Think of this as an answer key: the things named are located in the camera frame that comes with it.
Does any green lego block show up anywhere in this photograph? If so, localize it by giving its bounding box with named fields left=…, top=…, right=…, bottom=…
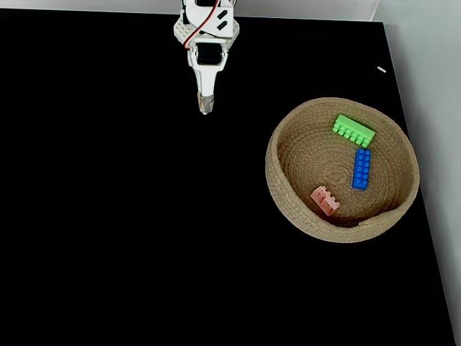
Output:
left=331, top=114, right=376, bottom=149

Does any pink lego block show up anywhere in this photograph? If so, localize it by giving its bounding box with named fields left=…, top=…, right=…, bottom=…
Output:
left=310, top=185, right=341, bottom=217

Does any blue lego block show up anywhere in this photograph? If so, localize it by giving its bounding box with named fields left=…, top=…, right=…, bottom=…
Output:
left=351, top=148, right=372, bottom=191

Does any red white black servo cable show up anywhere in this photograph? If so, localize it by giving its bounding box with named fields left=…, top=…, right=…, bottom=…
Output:
left=182, top=0, right=221, bottom=50

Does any woven rope basket tray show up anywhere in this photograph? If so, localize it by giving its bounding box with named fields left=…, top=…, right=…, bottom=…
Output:
left=264, top=97, right=421, bottom=244

